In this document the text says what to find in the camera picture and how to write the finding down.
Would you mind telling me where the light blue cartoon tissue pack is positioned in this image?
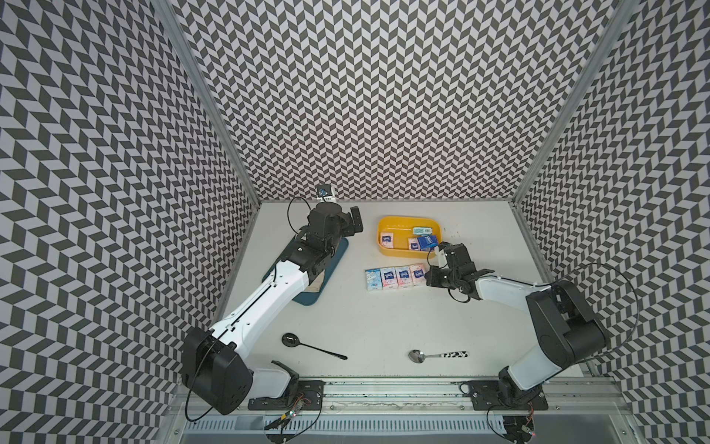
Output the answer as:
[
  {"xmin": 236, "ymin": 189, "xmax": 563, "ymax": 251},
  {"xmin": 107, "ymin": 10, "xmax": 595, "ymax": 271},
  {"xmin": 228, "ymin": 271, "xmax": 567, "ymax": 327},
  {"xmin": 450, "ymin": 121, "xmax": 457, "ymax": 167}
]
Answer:
[{"xmin": 365, "ymin": 268, "xmax": 383, "ymax": 292}]

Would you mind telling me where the mint green tissue pack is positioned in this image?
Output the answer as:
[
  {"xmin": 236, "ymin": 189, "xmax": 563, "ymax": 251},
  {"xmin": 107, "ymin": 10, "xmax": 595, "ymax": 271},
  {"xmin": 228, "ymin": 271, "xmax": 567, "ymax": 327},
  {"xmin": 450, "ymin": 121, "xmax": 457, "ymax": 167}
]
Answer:
[{"xmin": 412, "ymin": 227, "xmax": 434, "ymax": 236}]

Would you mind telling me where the beige linen cloth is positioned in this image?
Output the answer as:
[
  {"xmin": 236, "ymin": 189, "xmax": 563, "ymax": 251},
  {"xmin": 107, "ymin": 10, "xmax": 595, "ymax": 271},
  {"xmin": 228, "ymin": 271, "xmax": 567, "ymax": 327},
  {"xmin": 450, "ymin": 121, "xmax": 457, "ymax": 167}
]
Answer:
[{"xmin": 303, "ymin": 270, "xmax": 327, "ymax": 293}]

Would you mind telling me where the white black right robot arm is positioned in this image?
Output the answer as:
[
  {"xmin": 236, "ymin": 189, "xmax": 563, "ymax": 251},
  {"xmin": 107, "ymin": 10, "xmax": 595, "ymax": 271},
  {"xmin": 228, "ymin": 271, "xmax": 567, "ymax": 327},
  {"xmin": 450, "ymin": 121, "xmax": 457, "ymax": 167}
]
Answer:
[{"xmin": 425, "ymin": 242, "xmax": 610, "ymax": 408}]

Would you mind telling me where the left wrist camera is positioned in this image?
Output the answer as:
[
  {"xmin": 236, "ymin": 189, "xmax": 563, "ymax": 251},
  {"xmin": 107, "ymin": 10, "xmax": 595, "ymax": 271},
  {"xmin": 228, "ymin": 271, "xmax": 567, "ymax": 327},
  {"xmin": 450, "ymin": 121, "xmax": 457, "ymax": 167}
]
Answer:
[{"xmin": 316, "ymin": 184, "xmax": 338, "ymax": 203}]

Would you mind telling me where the black plastic spoon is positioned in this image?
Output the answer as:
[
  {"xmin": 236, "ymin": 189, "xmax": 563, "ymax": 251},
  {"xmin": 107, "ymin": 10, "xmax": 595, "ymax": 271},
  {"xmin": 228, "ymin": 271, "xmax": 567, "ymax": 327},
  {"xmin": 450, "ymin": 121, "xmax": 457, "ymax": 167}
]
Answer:
[{"xmin": 281, "ymin": 333, "xmax": 349, "ymax": 361}]

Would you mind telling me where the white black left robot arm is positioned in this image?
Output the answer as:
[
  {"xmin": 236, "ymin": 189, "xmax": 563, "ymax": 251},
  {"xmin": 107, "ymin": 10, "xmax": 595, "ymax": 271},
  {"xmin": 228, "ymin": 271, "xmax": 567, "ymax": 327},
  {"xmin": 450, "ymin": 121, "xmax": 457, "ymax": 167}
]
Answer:
[{"xmin": 181, "ymin": 202, "xmax": 364, "ymax": 416}]

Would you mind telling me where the teal plastic tray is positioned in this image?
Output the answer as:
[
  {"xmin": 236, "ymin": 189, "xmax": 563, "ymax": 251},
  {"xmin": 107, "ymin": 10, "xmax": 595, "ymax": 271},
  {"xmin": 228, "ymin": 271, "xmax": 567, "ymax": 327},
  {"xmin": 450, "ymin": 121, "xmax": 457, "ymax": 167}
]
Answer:
[{"xmin": 255, "ymin": 238, "xmax": 349, "ymax": 310}]

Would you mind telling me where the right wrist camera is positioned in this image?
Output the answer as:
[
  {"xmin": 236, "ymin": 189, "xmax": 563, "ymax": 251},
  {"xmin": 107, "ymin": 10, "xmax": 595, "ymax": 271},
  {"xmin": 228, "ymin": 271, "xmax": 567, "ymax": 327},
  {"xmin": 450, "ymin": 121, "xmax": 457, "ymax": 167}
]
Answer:
[{"xmin": 436, "ymin": 248, "xmax": 447, "ymax": 268}]

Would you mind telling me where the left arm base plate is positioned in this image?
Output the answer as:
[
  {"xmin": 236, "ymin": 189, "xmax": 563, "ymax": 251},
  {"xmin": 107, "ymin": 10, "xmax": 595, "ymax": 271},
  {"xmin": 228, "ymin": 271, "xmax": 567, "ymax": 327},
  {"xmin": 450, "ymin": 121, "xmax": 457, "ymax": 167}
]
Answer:
[{"xmin": 248, "ymin": 380, "xmax": 325, "ymax": 413}]

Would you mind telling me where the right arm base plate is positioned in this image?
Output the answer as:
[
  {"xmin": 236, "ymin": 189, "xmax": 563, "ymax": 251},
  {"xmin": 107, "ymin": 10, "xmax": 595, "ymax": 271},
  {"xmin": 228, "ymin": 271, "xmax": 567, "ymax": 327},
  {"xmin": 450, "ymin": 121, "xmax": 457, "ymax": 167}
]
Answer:
[{"xmin": 465, "ymin": 379, "xmax": 549, "ymax": 412}]

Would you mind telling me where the metal spoon patterned handle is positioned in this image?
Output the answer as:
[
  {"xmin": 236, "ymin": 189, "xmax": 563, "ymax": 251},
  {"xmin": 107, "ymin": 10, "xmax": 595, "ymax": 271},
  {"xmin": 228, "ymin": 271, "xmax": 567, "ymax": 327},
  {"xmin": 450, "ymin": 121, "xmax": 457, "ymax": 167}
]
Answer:
[{"xmin": 408, "ymin": 350, "xmax": 469, "ymax": 364}]

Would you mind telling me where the aluminium front rail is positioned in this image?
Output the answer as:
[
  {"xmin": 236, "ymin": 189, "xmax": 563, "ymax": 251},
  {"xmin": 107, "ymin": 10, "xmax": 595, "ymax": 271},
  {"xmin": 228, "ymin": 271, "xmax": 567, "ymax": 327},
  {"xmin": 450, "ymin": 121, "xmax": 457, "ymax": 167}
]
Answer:
[{"xmin": 300, "ymin": 377, "xmax": 630, "ymax": 416}]

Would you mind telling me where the yellow plastic storage box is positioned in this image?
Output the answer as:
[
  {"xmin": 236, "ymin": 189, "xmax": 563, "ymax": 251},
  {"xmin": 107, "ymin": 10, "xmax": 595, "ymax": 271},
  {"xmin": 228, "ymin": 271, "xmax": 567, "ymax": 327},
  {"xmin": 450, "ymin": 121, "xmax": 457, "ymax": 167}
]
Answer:
[{"xmin": 376, "ymin": 216, "xmax": 442, "ymax": 259}]

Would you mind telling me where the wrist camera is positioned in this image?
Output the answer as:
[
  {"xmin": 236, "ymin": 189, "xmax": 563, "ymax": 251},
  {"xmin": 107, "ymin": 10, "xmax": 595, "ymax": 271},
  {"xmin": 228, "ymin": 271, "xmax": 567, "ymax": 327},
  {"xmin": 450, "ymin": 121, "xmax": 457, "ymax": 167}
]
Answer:
[
  {"xmin": 436, "ymin": 248, "xmax": 447, "ymax": 268},
  {"xmin": 316, "ymin": 184, "xmax": 338, "ymax": 203}
]

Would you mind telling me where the dark blue Tempo tissue pack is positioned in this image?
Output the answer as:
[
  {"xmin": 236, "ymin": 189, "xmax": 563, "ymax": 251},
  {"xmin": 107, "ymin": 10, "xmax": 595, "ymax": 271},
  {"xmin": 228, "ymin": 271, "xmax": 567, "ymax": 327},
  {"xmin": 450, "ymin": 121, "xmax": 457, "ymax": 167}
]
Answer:
[{"xmin": 417, "ymin": 235, "xmax": 439, "ymax": 251}]

